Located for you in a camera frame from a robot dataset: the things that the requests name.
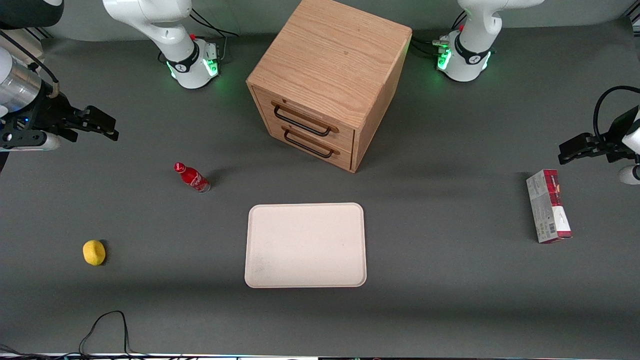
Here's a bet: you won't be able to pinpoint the wooden drawer with notched edge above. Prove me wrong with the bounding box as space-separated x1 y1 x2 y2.
253 87 356 152

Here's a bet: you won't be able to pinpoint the black metal drawer handle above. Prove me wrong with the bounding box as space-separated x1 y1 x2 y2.
281 125 341 159
272 101 340 138

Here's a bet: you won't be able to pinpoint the yellow lemon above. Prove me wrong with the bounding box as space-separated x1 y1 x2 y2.
82 239 107 266

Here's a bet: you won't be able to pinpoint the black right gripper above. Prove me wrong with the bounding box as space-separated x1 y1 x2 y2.
0 94 120 151

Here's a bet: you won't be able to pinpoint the wooden two-drawer cabinet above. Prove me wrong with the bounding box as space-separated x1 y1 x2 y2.
246 0 413 174

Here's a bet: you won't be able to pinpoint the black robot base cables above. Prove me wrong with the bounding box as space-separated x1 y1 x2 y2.
189 7 241 65
410 11 468 60

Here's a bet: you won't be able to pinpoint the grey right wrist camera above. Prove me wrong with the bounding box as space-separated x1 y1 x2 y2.
0 131 62 152

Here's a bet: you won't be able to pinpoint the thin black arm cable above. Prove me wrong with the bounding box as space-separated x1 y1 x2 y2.
0 31 61 99

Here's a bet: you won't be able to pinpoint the beige frame rail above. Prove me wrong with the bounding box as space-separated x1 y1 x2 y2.
0 27 48 66

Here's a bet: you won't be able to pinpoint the beige plastic tray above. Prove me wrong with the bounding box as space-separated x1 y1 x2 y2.
244 202 367 289

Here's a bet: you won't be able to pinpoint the black looped gripper cable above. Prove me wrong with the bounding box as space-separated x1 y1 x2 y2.
593 85 640 149

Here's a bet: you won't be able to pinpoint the plain wooden drawer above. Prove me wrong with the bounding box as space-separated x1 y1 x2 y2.
266 120 355 171

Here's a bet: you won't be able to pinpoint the thin black floor cable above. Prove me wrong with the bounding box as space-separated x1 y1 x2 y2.
0 310 151 359

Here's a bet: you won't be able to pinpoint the red and grey carton box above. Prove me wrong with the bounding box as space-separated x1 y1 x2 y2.
526 169 573 244

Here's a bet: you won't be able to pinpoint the red cola bottle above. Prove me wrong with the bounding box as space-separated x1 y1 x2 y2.
173 161 212 194

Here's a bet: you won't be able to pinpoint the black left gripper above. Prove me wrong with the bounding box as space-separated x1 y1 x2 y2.
558 106 639 166

